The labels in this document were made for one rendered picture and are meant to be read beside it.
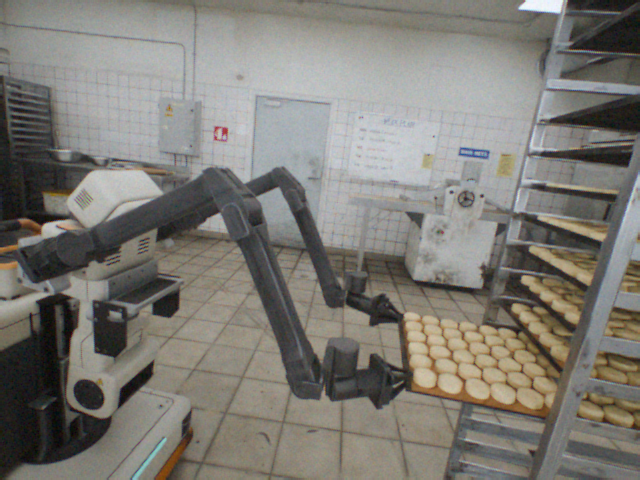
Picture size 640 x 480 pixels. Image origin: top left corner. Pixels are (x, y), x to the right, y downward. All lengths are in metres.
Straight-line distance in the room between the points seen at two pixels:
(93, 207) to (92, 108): 4.93
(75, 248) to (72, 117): 5.29
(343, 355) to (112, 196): 0.70
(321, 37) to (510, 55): 2.35
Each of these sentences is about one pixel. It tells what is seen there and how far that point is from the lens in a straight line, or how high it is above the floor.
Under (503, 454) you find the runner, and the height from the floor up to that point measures 0.41.
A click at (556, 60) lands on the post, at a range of 1.21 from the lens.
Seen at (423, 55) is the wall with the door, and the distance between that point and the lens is 5.03.
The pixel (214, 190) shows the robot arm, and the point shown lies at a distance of 0.70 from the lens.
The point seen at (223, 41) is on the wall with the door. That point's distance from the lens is 5.25.
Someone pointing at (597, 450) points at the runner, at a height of 0.51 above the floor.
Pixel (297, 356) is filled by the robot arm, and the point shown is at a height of 0.93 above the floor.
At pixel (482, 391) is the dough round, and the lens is 0.88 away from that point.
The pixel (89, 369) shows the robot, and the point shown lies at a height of 0.65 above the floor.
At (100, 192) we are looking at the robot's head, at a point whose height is 1.17.
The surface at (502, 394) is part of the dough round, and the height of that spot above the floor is 0.88.
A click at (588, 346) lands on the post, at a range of 0.81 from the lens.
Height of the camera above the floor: 1.32
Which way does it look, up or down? 13 degrees down
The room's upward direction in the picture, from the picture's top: 7 degrees clockwise
